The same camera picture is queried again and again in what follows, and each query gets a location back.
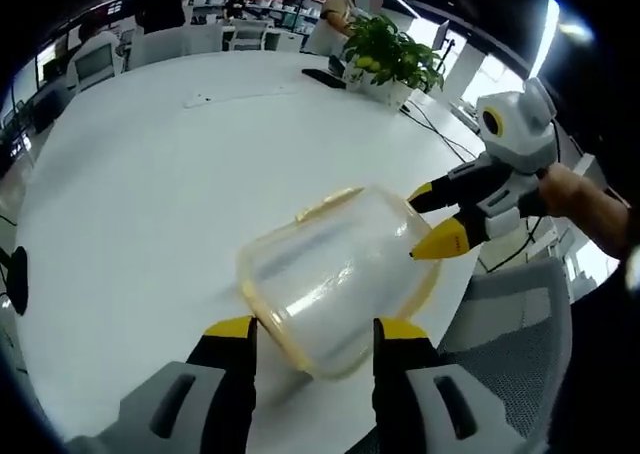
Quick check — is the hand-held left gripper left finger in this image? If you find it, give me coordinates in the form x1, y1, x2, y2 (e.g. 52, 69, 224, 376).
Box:
64, 315, 259, 454

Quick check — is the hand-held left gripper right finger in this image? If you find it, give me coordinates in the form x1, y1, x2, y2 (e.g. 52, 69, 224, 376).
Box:
371, 316, 547, 454

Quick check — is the person's right hand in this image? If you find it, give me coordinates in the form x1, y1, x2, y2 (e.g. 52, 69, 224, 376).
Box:
537, 163, 602, 221

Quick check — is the grey mesh office chair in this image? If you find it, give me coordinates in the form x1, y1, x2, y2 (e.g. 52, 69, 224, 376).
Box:
436, 257, 575, 446

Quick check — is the monitor on black stand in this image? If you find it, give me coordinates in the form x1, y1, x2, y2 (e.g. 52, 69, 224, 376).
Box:
433, 18, 457, 70

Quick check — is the green potted plant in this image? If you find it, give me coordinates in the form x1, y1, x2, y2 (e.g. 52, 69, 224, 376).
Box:
341, 12, 447, 111

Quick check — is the black phone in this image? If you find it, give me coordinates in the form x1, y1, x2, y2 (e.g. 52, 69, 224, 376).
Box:
300, 67, 348, 91

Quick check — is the black round object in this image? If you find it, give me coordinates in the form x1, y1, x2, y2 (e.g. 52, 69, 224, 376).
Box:
6, 245, 31, 316

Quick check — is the white office chair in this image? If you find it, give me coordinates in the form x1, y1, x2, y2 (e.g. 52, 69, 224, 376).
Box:
68, 42, 118, 94
231, 18, 275, 54
129, 24, 225, 69

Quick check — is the black table cable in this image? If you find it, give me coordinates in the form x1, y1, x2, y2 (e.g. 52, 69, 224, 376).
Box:
398, 100, 482, 164

